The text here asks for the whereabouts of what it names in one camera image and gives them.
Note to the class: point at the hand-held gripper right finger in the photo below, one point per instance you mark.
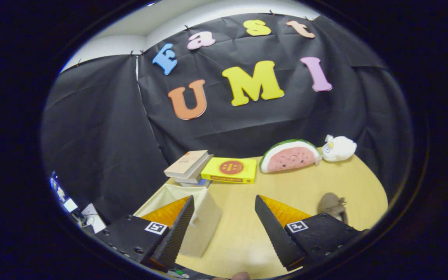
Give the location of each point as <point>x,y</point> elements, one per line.
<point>276,237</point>

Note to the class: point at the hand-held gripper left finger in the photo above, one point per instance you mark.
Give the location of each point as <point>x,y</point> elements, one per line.
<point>173,237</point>

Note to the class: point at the beige fabric storage box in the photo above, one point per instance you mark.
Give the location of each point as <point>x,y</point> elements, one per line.
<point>204,221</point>

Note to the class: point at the brown slipper shoe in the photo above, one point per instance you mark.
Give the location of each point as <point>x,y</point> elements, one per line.
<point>331,204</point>

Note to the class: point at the blue-edged book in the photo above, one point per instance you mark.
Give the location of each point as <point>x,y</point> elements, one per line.
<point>193,181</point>

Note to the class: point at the beige cover book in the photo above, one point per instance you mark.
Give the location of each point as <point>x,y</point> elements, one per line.
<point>187,163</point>

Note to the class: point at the watermelon slice plush toy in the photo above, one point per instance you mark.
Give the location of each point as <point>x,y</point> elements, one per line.
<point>290,158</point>

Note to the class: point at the white paper sheet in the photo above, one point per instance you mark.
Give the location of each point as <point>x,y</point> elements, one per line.
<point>93,217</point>

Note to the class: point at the yellow book with red circle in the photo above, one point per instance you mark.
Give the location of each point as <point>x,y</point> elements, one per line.
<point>230,169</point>

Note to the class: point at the white plush toy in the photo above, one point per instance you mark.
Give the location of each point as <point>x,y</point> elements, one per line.
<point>340,149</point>

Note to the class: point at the computer monitor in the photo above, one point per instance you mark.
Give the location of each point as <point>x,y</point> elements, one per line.
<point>62,194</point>

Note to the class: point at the black backdrop cloth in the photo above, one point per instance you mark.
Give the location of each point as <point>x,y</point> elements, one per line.
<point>228,128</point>

